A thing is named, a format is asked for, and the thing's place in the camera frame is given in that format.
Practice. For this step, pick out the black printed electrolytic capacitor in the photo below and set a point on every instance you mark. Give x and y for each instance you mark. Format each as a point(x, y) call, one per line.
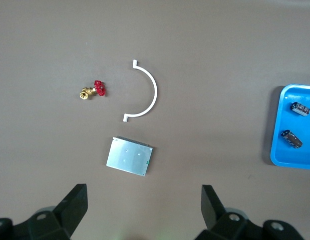
point(301, 108)

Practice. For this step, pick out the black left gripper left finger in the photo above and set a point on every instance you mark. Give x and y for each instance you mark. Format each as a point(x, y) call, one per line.
point(57, 220)

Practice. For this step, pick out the silver metal box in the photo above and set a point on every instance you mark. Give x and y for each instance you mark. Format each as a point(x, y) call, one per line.
point(129, 156)

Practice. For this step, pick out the brass valve red handwheel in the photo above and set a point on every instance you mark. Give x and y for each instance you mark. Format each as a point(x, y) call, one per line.
point(99, 88)

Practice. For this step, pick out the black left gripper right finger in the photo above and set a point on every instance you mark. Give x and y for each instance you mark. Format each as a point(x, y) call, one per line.
point(232, 227)

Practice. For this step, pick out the dark brown rectangular component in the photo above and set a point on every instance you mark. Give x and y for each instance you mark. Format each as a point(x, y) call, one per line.
point(292, 139)

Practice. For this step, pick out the blue plastic tray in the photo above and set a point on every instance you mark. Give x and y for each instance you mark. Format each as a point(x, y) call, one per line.
point(280, 120)

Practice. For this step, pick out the white curved plastic bracket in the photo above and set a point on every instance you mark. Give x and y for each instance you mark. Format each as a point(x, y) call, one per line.
point(154, 92)

